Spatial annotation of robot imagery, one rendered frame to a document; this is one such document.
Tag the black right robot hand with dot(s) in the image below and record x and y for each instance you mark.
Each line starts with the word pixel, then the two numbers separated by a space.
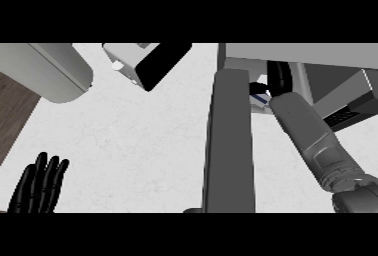
pixel 280 78

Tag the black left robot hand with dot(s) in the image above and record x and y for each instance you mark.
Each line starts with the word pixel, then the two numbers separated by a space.
pixel 39 188

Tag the white blue milk carton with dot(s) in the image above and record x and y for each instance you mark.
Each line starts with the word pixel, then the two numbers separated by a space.
pixel 259 99

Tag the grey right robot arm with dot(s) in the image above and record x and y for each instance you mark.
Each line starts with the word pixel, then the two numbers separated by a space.
pixel 320 150

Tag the grey microwave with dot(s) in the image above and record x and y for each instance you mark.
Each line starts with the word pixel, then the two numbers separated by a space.
pixel 315 83

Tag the pale grey rounded appliance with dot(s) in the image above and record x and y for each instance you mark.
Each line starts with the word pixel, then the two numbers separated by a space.
pixel 47 71

